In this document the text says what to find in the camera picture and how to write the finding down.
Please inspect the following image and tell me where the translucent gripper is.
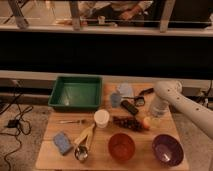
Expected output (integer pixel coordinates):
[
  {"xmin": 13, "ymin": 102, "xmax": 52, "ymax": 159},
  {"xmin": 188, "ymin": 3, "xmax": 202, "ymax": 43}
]
[{"xmin": 149, "ymin": 97, "xmax": 169, "ymax": 124}]

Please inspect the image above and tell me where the yellow red apple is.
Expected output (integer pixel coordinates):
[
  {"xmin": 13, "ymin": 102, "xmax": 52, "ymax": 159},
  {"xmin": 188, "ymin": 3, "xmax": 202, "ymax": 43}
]
[{"xmin": 142, "ymin": 117, "xmax": 150, "ymax": 130}]

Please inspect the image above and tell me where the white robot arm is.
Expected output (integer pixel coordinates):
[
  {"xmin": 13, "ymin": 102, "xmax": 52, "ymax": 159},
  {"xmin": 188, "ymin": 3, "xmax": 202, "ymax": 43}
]
[{"xmin": 149, "ymin": 81, "xmax": 213, "ymax": 140}]

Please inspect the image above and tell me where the purple bowl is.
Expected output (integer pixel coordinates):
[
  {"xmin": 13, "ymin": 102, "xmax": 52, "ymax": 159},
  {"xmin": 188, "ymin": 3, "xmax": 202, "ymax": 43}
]
[{"xmin": 152, "ymin": 134, "xmax": 184, "ymax": 167}]

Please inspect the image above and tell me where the red orange bowl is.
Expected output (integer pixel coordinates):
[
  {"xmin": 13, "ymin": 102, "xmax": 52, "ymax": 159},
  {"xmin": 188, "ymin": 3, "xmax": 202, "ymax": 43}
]
[{"xmin": 108, "ymin": 133, "xmax": 135, "ymax": 162}]

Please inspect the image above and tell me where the black remote control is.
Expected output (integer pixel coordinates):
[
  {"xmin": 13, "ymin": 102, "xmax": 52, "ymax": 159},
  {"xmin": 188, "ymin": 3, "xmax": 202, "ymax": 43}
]
[{"xmin": 121, "ymin": 100, "xmax": 139, "ymax": 116}]

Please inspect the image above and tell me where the bunch of dark grapes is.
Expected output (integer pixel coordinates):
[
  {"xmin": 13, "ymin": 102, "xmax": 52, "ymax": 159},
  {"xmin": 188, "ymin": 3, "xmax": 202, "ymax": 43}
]
[{"xmin": 113, "ymin": 117, "xmax": 142, "ymax": 132}]

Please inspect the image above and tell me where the blue grey cloth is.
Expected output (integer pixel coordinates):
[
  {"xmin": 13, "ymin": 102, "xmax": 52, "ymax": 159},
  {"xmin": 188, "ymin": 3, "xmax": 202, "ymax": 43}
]
[{"xmin": 117, "ymin": 83, "xmax": 134, "ymax": 97}]

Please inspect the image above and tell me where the small blue cup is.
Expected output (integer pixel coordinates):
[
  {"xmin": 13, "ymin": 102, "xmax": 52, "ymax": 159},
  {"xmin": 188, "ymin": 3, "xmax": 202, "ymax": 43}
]
[{"xmin": 110, "ymin": 93, "xmax": 121, "ymax": 108}]

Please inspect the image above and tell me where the white paper cup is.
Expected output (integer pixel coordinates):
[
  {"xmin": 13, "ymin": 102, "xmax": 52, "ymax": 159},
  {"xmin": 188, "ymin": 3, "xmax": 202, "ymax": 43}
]
[{"xmin": 94, "ymin": 109, "xmax": 110, "ymax": 128}]

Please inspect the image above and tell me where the green plastic tray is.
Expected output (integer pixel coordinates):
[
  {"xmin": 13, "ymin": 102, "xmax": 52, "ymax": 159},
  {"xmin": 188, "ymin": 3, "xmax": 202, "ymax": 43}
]
[{"xmin": 48, "ymin": 76, "xmax": 102, "ymax": 112}]

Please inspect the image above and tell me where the silver fork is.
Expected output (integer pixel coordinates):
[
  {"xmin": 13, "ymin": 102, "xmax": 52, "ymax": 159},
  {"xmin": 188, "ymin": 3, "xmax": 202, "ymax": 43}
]
[{"xmin": 58, "ymin": 119, "xmax": 86, "ymax": 124}]

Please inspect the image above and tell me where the blue sponge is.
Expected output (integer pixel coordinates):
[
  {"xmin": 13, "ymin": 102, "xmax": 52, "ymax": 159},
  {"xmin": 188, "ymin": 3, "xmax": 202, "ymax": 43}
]
[{"xmin": 53, "ymin": 132, "xmax": 73, "ymax": 155}]

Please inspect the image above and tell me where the person behind glass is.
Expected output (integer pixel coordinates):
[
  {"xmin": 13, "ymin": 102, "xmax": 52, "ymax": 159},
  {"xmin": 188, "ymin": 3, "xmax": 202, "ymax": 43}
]
[{"xmin": 79, "ymin": 0, "xmax": 153, "ymax": 21}]

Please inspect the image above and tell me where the black power adapter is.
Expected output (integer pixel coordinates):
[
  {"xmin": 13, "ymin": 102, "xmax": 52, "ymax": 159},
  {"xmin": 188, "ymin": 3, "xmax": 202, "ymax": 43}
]
[{"xmin": 7, "ymin": 119, "xmax": 19, "ymax": 128}]

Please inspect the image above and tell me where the metal measuring cup wooden handle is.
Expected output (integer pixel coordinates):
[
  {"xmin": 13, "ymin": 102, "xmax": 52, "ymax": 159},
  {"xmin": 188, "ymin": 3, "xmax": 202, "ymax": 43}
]
[{"xmin": 74, "ymin": 123, "xmax": 96, "ymax": 163}]

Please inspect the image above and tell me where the black floor cable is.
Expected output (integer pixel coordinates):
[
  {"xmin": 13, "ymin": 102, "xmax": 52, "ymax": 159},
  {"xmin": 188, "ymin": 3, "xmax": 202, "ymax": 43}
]
[{"xmin": 0, "ymin": 93, "xmax": 35, "ymax": 171}]

